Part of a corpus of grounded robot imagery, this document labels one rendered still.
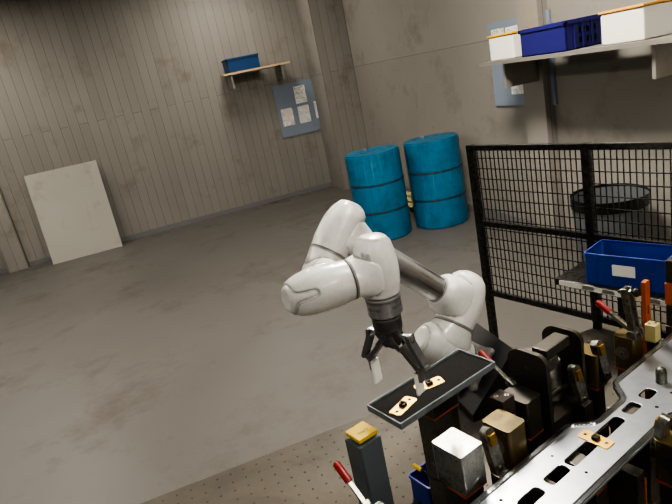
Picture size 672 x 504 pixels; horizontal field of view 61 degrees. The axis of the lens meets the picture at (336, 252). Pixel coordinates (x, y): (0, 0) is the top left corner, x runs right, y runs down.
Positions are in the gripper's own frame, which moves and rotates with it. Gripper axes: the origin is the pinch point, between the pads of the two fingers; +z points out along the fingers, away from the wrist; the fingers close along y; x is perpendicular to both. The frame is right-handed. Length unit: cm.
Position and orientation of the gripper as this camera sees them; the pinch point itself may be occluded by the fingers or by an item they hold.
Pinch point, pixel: (398, 383)
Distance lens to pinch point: 154.6
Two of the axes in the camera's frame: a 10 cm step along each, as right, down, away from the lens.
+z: 1.9, 9.3, 3.0
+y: 7.5, 0.6, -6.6
